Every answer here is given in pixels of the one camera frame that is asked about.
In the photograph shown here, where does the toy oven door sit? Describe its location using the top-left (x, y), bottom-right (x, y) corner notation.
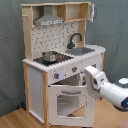
top-left (49, 85), bottom-right (95, 127)

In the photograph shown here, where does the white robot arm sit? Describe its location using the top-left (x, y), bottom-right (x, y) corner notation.
top-left (84, 66), bottom-right (128, 112)

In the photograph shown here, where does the wooden toy kitchen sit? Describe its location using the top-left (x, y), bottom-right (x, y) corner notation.
top-left (22, 2), bottom-right (105, 128)

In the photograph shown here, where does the black toy stovetop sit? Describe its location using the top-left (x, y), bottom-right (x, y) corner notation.
top-left (34, 54), bottom-right (71, 66)

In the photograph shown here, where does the red right stove knob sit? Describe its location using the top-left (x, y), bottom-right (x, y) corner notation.
top-left (71, 66), bottom-right (78, 73)

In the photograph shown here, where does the red stove knob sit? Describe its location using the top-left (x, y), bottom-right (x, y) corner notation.
top-left (54, 73), bottom-right (60, 79)
top-left (71, 66), bottom-right (78, 73)

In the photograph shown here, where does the red left stove knob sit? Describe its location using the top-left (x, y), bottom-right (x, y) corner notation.
top-left (54, 73), bottom-right (60, 79)

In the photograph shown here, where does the small steel pot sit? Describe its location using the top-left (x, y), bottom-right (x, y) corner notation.
top-left (42, 51), bottom-right (57, 62)

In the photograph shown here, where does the black toy faucet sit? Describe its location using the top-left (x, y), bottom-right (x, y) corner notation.
top-left (67, 33), bottom-right (82, 49)

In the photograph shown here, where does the grey toy sink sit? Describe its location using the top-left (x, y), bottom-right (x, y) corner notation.
top-left (66, 47), bottom-right (94, 56)

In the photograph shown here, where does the grey range hood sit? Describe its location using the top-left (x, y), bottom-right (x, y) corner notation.
top-left (35, 5), bottom-right (64, 27)

